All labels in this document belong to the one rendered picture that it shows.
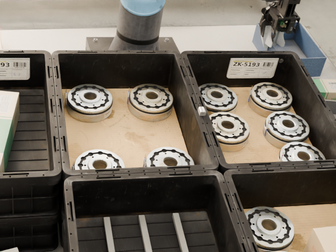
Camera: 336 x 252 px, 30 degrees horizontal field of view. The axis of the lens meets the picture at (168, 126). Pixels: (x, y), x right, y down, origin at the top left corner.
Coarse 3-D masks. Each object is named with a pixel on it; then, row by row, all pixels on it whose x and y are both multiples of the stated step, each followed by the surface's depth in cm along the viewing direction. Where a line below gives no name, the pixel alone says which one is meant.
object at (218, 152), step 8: (184, 56) 147; (296, 56) 154; (184, 64) 145; (296, 64) 152; (192, 72) 143; (304, 72) 151; (192, 80) 140; (312, 80) 147; (192, 88) 138; (312, 88) 144; (200, 96) 136; (320, 96) 142; (200, 104) 134; (320, 104) 141; (328, 112) 138; (208, 120) 131; (208, 128) 129; (216, 136) 127; (216, 152) 123; (224, 160) 122; (304, 160) 125; (312, 160) 125; (320, 160) 126; (328, 160) 126; (224, 168) 121; (232, 168) 121; (240, 168) 121
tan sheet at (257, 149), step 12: (240, 96) 155; (240, 108) 152; (252, 120) 149; (264, 120) 149; (252, 132) 145; (252, 144) 142; (264, 144) 143; (228, 156) 138; (240, 156) 138; (252, 156) 139; (264, 156) 139; (276, 156) 140
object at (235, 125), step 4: (220, 120) 141; (224, 120) 142; (228, 120) 142; (232, 120) 142; (216, 124) 141; (220, 124) 140; (232, 124) 141; (236, 124) 141; (220, 128) 139; (224, 128) 139; (232, 128) 140; (236, 128) 140; (228, 132) 139; (232, 132) 139
